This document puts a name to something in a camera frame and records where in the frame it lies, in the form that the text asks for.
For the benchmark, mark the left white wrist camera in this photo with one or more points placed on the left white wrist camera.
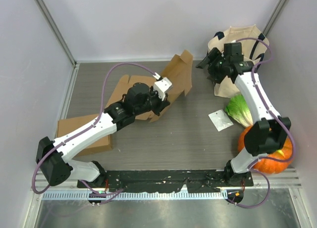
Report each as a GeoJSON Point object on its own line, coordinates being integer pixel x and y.
{"type": "Point", "coordinates": [162, 85]}

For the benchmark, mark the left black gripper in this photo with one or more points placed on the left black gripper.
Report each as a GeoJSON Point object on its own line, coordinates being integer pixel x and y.
{"type": "Point", "coordinates": [162, 104]}

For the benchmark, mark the green lettuce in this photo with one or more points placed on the green lettuce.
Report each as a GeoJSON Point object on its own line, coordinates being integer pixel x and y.
{"type": "Point", "coordinates": [237, 108]}

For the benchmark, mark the beige canvas tote bag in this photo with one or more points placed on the beige canvas tote bag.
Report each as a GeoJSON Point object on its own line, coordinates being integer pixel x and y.
{"type": "Point", "coordinates": [244, 48]}

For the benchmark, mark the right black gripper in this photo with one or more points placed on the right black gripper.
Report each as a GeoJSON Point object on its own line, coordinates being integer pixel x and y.
{"type": "Point", "coordinates": [215, 77]}

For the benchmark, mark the orange pumpkin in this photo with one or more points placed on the orange pumpkin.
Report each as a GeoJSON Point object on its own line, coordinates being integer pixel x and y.
{"type": "Point", "coordinates": [266, 165]}

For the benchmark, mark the brown cardboard box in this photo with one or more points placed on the brown cardboard box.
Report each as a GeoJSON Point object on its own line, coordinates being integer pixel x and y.
{"type": "Point", "coordinates": [84, 135]}

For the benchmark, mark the slotted cable duct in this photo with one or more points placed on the slotted cable duct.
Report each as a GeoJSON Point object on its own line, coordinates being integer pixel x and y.
{"type": "Point", "coordinates": [85, 194]}

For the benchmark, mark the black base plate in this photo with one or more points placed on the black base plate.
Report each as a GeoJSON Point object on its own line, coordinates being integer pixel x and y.
{"type": "Point", "coordinates": [169, 181]}

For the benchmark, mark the brown cardboard sheet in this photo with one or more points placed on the brown cardboard sheet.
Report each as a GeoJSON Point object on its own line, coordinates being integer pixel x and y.
{"type": "Point", "coordinates": [143, 98]}

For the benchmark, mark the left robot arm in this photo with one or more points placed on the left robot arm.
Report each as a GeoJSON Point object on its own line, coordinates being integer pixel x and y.
{"type": "Point", "coordinates": [55, 158]}

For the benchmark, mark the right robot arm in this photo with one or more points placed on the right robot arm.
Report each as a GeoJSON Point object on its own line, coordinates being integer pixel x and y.
{"type": "Point", "coordinates": [269, 131]}

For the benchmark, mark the clear plastic pouch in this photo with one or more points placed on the clear plastic pouch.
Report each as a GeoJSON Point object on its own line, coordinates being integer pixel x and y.
{"type": "Point", "coordinates": [220, 120]}

